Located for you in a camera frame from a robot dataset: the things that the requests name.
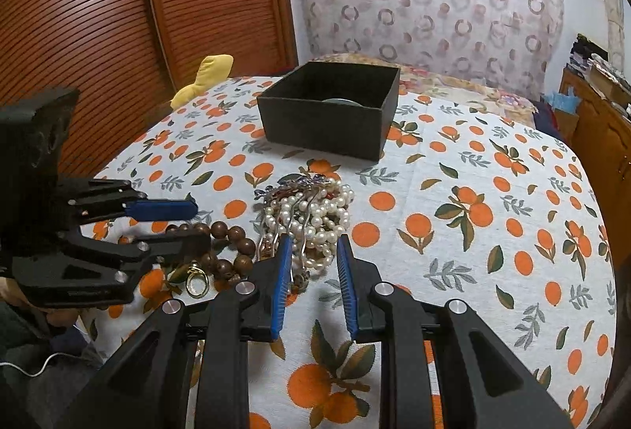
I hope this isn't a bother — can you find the gold ring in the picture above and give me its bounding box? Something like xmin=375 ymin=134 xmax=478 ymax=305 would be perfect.
xmin=184 ymin=262 xmax=212 ymax=300

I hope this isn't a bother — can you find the brown wooden bead bracelet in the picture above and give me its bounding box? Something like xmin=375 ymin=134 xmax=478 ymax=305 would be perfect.
xmin=164 ymin=219 xmax=258 ymax=285

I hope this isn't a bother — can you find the white pearl necklace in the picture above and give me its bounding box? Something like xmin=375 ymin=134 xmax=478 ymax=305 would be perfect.
xmin=256 ymin=176 xmax=357 ymax=282

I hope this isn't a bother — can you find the pale green jade bangle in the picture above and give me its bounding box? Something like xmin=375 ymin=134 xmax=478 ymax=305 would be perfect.
xmin=322 ymin=97 xmax=364 ymax=107

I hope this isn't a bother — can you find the black jewelry box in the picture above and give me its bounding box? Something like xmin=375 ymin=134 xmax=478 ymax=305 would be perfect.
xmin=257 ymin=61 xmax=400 ymax=162

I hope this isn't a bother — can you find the person's left hand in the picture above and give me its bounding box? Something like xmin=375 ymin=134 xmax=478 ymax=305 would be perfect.
xmin=0 ymin=277 xmax=80 ymax=328

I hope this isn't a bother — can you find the yellow plush toy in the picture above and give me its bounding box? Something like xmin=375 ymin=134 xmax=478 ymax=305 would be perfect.
xmin=170 ymin=54 xmax=233 ymax=111

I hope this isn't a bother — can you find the orange print table cloth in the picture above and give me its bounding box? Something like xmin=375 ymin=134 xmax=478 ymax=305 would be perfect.
xmin=97 ymin=77 xmax=616 ymax=428

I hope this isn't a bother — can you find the brown louvered wardrobe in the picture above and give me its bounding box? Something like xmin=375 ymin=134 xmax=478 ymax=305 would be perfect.
xmin=1 ymin=0 xmax=297 ymax=177

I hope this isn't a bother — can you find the wooden sideboard cabinet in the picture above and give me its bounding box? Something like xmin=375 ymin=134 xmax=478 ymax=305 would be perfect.
xmin=559 ymin=68 xmax=630 ymax=269

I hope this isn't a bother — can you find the blue gift bag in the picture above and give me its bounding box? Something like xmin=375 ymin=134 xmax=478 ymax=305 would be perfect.
xmin=543 ymin=88 xmax=582 ymax=114

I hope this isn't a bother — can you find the floral bed quilt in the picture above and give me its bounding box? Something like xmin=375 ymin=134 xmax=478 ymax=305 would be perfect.
xmin=315 ymin=53 xmax=538 ymax=129

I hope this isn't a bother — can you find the stack of folded clothes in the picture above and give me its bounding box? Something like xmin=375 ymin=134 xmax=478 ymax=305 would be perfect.
xmin=568 ymin=34 xmax=609 ymax=74

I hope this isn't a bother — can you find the tied beige window curtain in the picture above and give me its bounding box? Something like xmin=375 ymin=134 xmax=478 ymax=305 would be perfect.
xmin=604 ymin=0 xmax=625 ymax=71

